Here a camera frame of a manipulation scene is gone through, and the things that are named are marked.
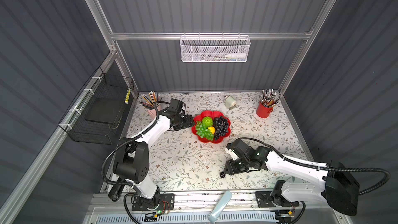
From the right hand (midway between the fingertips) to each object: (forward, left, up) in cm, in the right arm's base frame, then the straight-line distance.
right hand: (228, 171), depth 79 cm
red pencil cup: (+37, -26, +3) cm, 45 cm away
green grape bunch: (+22, +13, +3) cm, 26 cm away
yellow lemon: (+25, +8, +1) cm, 26 cm away
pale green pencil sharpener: (+46, -6, +2) cm, 46 cm away
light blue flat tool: (-15, +6, 0) cm, 16 cm away
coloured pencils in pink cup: (+41, +48, +9) cm, 64 cm away
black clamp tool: (-10, +55, +2) cm, 56 cm away
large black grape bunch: (+26, +2, +4) cm, 26 cm away
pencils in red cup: (+40, -27, +12) cm, 50 cm away
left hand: (+25, +21, +7) cm, 33 cm away
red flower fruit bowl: (+37, +7, 0) cm, 38 cm away
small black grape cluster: (-1, +3, -3) cm, 4 cm away
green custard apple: (+30, +10, +2) cm, 32 cm away
